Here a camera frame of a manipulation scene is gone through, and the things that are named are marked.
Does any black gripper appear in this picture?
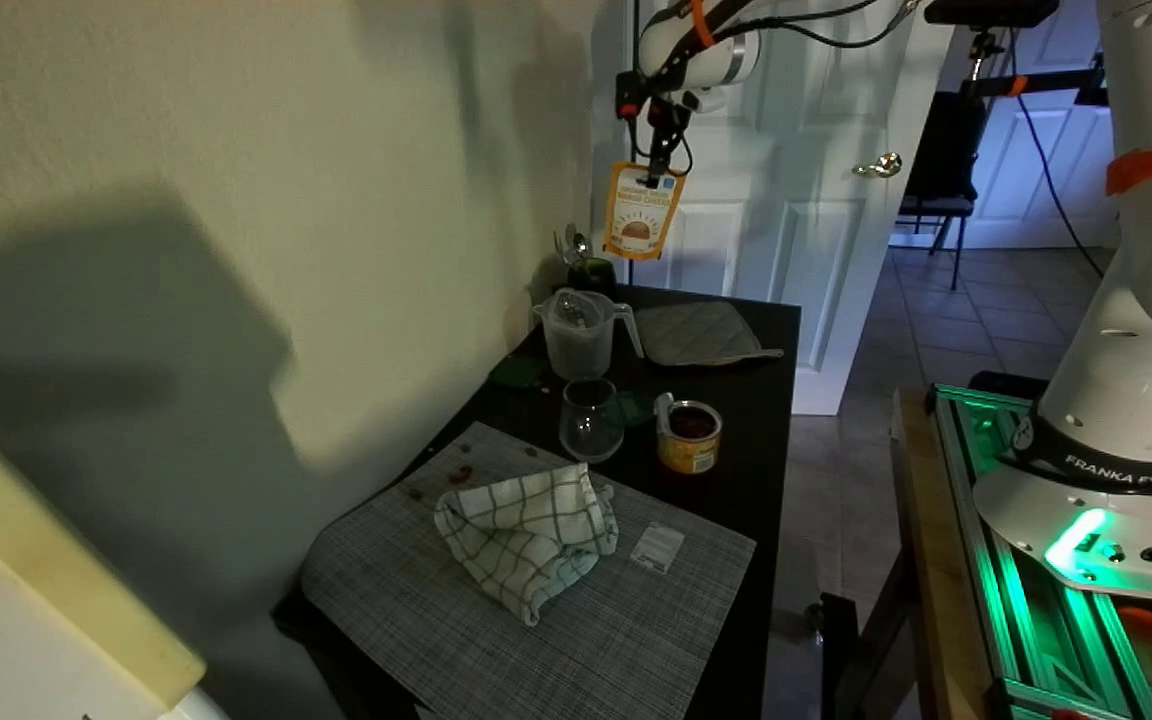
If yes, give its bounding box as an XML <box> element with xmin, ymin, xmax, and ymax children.
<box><xmin>613</xmin><ymin>63</ymin><xmax>710</xmax><ymax>184</ymax></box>

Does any orange snack packet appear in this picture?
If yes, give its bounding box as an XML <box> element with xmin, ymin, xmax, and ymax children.
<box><xmin>598</xmin><ymin>154</ymin><xmax>691</xmax><ymax>266</ymax></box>

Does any white panel door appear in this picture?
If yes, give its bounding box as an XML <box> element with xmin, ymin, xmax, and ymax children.
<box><xmin>624</xmin><ymin>0</ymin><xmax>966</xmax><ymax>419</ymax></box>

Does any grey quilted pot holder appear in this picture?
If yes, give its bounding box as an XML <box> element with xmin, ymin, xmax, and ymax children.
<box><xmin>627</xmin><ymin>297</ymin><xmax>788</xmax><ymax>372</ymax></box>

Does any clear plastic measuring jug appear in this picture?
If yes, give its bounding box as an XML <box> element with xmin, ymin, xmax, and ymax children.
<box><xmin>535</xmin><ymin>284</ymin><xmax>644</xmax><ymax>385</ymax></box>

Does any black folding chair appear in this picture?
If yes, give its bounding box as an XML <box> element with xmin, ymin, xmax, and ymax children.
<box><xmin>888</xmin><ymin>87</ymin><xmax>997</xmax><ymax>297</ymax></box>

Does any clear drinking glass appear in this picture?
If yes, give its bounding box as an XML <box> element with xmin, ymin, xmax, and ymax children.
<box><xmin>557</xmin><ymin>377</ymin><xmax>627</xmax><ymax>466</ymax></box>

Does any small white paper label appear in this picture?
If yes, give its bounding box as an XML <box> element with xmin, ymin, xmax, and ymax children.
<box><xmin>627</xmin><ymin>520</ymin><xmax>691</xmax><ymax>581</ymax></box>

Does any white checkered dish cloth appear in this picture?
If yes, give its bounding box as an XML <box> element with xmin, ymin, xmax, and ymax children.
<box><xmin>427</xmin><ymin>459</ymin><xmax>624</xmax><ymax>628</ymax></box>

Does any grey woven placemat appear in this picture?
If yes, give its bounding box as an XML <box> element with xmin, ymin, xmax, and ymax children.
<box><xmin>297</xmin><ymin>417</ymin><xmax>761</xmax><ymax>720</ymax></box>

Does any wooden stand board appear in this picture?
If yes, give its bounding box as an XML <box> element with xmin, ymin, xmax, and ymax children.
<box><xmin>836</xmin><ymin>385</ymin><xmax>1000</xmax><ymax>720</ymax></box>

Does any cream foam board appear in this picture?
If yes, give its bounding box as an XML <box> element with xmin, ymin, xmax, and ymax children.
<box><xmin>0</xmin><ymin>396</ymin><xmax>212</xmax><ymax>720</ymax></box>

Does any black cable with orange plug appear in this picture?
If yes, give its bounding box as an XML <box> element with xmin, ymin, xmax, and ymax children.
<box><xmin>642</xmin><ymin>0</ymin><xmax>927</xmax><ymax>57</ymax></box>

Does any brass door handle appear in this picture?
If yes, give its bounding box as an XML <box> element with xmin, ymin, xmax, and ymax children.
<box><xmin>848</xmin><ymin>148</ymin><xmax>909</xmax><ymax>184</ymax></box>

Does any black camera stand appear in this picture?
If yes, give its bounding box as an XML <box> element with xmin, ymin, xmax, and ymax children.
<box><xmin>920</xmin><ymin>0</ymin><xmax>1120</xmax><ymax>256</ymax></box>

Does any green lit metal base frame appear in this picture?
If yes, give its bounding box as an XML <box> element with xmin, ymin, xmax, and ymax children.
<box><xmin>931</xmin><ymin>380</ymin><xmax>1152</xmax><ymax>720</ymax></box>

